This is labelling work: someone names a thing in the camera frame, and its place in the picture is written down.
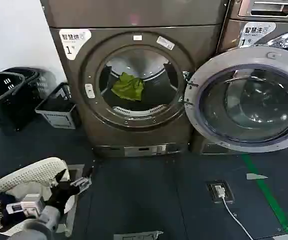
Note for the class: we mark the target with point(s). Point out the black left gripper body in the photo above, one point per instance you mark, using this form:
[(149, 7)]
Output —
[(61, 193)]

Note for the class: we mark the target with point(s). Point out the white power plug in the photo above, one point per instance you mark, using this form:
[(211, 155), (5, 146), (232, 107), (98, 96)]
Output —
[(220, 190)]

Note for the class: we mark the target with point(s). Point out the grey tape scrap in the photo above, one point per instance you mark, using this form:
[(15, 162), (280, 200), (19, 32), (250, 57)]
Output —
[(255, 176)]

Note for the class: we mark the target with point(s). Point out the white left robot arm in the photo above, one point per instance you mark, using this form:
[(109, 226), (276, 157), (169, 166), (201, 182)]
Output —
[(34, 226)]

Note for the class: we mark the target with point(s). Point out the grey dryer with open drum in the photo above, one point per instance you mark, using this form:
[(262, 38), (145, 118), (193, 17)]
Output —
[(138, 30)]

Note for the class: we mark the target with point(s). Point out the green garment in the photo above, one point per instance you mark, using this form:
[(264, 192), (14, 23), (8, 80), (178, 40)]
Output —
[(128, 86)]

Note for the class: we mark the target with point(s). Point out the grey washer with drawer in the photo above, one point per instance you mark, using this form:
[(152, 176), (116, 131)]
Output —
[(234, 32)]

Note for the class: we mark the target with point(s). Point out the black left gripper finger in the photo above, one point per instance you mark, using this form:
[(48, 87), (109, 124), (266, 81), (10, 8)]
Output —
[(81, 183), (59, 178)]

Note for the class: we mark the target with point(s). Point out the grey metal floor plate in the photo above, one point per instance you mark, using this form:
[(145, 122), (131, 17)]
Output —
[(136, 236)]

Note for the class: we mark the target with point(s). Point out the white perforated laundry basket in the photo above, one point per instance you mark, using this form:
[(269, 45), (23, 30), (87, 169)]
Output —
[(33, 172)]

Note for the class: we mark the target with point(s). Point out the floor socket box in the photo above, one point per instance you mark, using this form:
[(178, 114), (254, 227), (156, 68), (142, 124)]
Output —
[(212, 193)]

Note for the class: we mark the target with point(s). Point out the grey rectangular plastic crate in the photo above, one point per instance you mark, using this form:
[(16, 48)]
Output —
[(57, 110)]

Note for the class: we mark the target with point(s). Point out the green floor tape line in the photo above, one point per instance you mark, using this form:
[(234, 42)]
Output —
[(266, 192)]

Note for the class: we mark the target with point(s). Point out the black slotted laundry basket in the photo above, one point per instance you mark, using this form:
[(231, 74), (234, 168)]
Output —
[(37, 82), (1, 100)]

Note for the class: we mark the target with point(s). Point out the round glass dryer door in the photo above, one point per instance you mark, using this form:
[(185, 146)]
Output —
[(249, 100)]

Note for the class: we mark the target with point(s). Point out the dark clothes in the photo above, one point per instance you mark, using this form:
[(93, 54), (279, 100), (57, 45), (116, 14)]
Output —
[(6, 200)]

